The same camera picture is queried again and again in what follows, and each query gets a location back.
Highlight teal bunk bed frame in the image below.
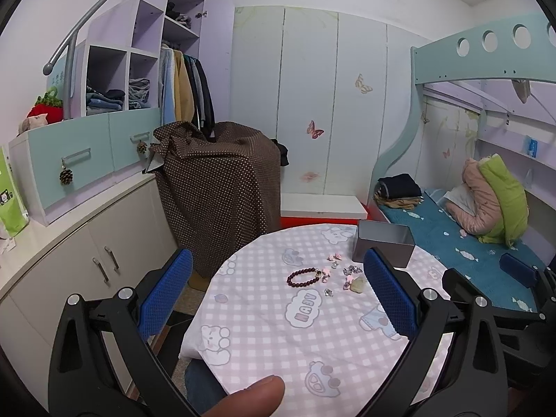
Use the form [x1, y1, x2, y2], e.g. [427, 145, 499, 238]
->
[371, 14, 555, 207]

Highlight beige lower cabinet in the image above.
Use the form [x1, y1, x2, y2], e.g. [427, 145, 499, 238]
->
[1, 174, 176, 406]

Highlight pine cone ornament right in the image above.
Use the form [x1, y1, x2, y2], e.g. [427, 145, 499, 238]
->
[137, 133, 148, 155]

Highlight hanging clothes row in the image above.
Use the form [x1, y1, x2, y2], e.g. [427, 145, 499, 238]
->
[158, 43, 216, 138]

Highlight white wardrobe with butterflies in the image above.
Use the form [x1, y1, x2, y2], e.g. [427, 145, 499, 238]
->
[230, 6, 426, 201]

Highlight teal drawer unit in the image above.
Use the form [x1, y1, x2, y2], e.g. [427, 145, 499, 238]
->
[8, 108, 161, 226]

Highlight red strawberry plush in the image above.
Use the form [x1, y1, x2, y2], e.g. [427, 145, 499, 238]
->
[18, 87, 63, 134]

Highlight purple stepped shelf unit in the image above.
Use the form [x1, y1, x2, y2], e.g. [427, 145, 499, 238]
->
[63, 0, 235, 127]

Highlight brown polka dot cloth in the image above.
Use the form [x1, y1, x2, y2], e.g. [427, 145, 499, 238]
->
[150, 122, 281, 279]

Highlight pink checkered cartoon tablecloth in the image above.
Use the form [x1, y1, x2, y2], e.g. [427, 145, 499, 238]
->
[179, 223, 455, 417]

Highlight dark red bead bracelet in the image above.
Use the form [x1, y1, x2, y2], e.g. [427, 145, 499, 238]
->
[285, 267, 324, 289]

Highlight blue patterned mattress cover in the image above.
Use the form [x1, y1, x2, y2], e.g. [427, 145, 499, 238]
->
[378, 195, 545, 312]

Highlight folded dark clothes stack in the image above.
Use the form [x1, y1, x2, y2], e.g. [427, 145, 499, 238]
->
[374, 173, 423, 210]

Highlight small blue box on shelf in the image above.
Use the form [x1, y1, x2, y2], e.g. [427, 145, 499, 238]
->
[523, 136, 538, 158]

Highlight pink bear charm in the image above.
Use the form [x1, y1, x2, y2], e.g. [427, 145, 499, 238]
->
[343, 265, 362, 290]

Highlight green paper bag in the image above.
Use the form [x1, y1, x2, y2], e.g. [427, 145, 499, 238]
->
[0, 148, 29, 239]

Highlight pine cone ornament left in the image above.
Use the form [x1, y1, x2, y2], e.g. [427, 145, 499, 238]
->
[59, 160, 74, 186]

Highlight folded jeans in shelf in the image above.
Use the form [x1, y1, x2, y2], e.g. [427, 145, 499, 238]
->
[86, 77, 151, 115]

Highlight grey metal handrail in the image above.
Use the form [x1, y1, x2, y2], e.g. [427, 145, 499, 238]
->
[41, 0, 215, 76]

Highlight grey metal jewelry box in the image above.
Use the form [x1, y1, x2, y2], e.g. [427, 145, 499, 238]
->
[352, 220, 416, 268]

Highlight red upholstered bench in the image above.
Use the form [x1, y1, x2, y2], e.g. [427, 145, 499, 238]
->
[280, 205, 388, 229]

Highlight white pillow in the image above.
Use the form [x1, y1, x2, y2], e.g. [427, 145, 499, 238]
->
[443, 183, 476, 216]

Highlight pink bow hair clip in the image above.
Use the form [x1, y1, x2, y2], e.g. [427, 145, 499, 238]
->
[327, 252, 343, 262]

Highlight white board on bench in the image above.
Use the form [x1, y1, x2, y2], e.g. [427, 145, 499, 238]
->
[281, 193, 368, 220]

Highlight pine cone ornament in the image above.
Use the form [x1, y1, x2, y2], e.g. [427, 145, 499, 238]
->
[59, 160, 74, 186]
[137, 133, 148, 155]

